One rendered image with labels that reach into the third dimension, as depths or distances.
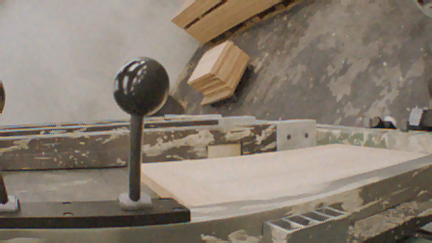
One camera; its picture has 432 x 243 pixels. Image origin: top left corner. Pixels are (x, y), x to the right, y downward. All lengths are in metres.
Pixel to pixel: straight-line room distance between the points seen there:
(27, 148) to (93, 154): 0.16
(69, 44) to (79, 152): 5.42
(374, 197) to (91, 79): 5.82
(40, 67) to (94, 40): 1.07
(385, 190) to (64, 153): 0.63
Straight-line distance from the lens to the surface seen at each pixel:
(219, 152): 0.90
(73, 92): 6.02
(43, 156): 0.82
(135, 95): 0.24
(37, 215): 0.29
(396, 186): 0.46
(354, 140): 0.91
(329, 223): 0.33
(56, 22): 6.32
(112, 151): 0.83
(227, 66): 4.03
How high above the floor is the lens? 1.46
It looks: 20 degrees down
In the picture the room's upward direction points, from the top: 55 degrees counter-clockwise
